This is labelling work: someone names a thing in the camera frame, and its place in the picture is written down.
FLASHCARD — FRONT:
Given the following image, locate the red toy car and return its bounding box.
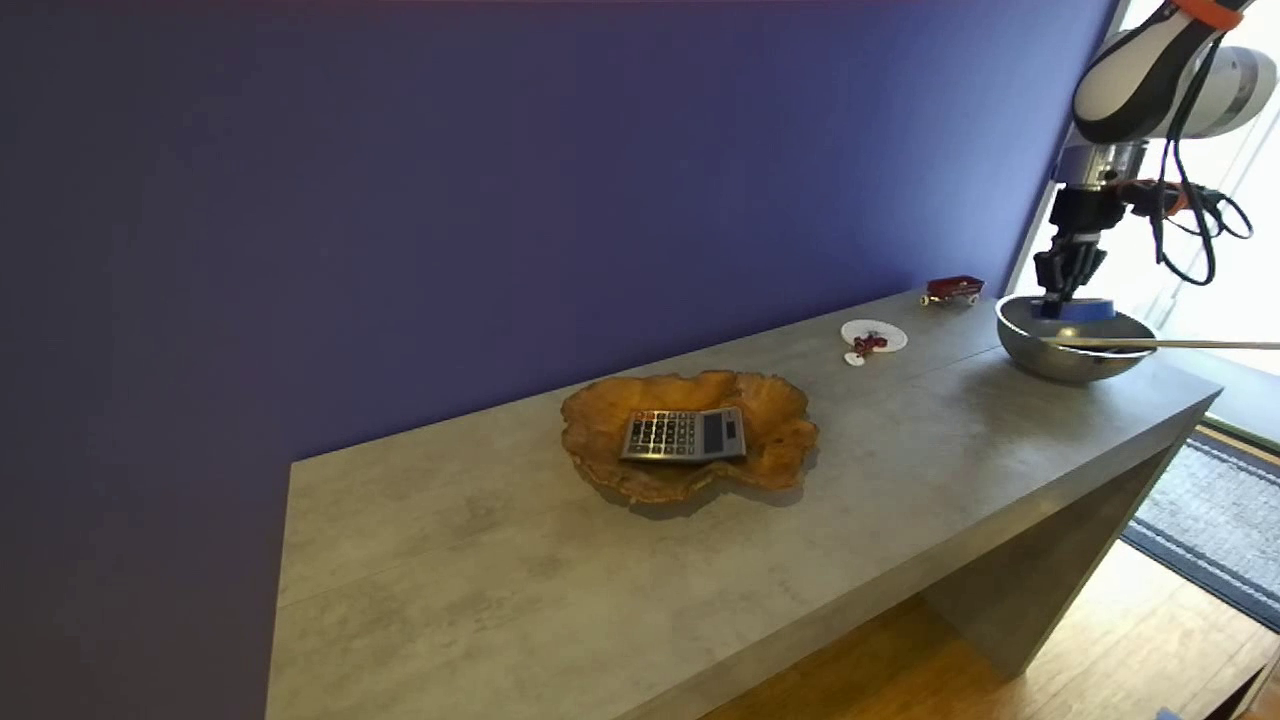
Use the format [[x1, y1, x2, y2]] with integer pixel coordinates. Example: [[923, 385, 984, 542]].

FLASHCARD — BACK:
[[923, 275, 984, 307]]

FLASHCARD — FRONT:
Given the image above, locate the silver metal bowl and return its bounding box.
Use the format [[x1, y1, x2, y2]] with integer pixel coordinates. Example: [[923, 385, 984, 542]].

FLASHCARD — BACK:
[[996, 295, 1156, 385]]

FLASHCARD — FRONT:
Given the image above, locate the white long-handled spoon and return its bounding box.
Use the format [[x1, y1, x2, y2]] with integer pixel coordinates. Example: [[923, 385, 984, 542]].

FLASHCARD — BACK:
[[1048, 337, 1280, 351]]

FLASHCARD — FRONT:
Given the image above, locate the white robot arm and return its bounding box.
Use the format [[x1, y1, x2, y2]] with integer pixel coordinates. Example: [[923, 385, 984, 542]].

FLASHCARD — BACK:
[[1033, 0, 1277, 317]]

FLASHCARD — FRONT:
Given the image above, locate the grey floor rug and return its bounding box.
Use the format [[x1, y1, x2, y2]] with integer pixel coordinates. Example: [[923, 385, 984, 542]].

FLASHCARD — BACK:
[[1122, 433, 1280, 634]]

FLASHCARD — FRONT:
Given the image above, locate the grey concrete cabinet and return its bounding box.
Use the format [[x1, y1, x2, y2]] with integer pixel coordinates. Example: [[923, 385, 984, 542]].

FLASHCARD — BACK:
[[268, 295, 1216, 720]]

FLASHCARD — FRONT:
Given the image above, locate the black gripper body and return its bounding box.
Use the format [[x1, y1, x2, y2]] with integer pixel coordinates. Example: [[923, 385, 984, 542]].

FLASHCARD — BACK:
[[1035, 184, 1122, 294]]

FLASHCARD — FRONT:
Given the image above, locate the small white plate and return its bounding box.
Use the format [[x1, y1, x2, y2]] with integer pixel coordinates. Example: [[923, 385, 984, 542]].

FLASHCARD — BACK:
[[840, 321, 907, 369]]

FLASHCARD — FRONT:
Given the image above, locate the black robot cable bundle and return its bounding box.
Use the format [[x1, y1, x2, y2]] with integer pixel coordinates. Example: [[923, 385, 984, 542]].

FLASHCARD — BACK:
[[1122, 24, 1260, 289]]

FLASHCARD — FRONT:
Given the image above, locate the brown wooden bowl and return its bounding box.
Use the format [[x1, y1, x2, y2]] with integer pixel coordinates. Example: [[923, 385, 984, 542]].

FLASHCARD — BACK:
[[559, 369, 820, 515]]

